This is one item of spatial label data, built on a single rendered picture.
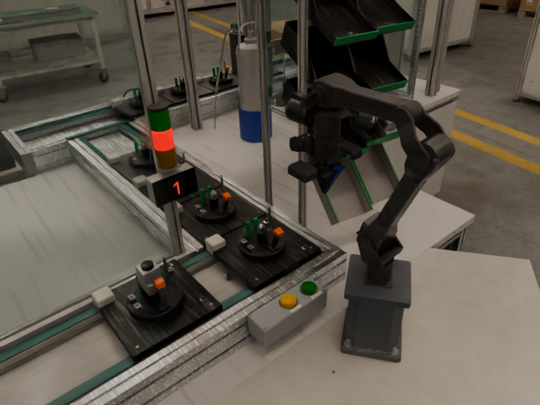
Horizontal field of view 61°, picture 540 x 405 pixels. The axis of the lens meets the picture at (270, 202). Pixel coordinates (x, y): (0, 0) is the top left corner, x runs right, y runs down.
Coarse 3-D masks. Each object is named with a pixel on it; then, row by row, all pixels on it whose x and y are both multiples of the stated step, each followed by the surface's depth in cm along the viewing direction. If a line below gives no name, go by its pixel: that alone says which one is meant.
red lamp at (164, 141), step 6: (156, 132) 108; (162, 132) 108; (168, 132) 109; (156, 138) 109; (162, 138) 109; (168, 138) 109; (156, 144) 110; (162, 144) 109; (168, 144) 110; (162, 150) 110
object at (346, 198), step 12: (348, 168) 142; (336, 180) 141; (348, 180) 143; (360, 180) 139; (336, 192) 140; (348, 192) 141; (360, 192) 140; (324, 204) 137; (336, 204) 139; (348, 204) 140; (360, 204) 142; (336, 216) 133; (348, 216) 139
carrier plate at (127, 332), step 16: (176, 272) 124; (128, 288) 120; (192, 288) 119; (112, 304) 115; (192, 304) 114; (208, 304) 114; (112, 320) 111; (128, 320) 110; (176, 320) 110; (192, 320) 110; (128, 336) 106; (144, 336) 106; (160, 336) 106; (176, 336) 107; (128, 352) 104; (144, 352) 103
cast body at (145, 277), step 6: (138, 264) 110; (144, 264) 108; (150, 264) 108; (156, 264) 110; (138, 270) 108; (144, 270) 108; (150, 270) 108; (156, 270) 109; (138, 276) 111; (144, 276) 107; (150, 276) 108; (156, 276) 109; (138, 282) 113; (144, 282) 108; (150, 282) 109; (144, 288) 111; (150, 288) 108; (156, 288) 109; (150, 294) 109
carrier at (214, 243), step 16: (256, 224) 133; (272, 224) 141; (208, 240) 132; (224, 240) 133; (240, 240) 129; (256, 240) 132; (288, 240) 134; (304, 240) 134; (224, 256) 129; (240, 256) 129; (256, 256) 126; (272, 256) 127; (288, 256) 128; (304, 256) 128; (240, 272) 123; (256, 272) 123; (272, 272) 123; (256, 288) 119
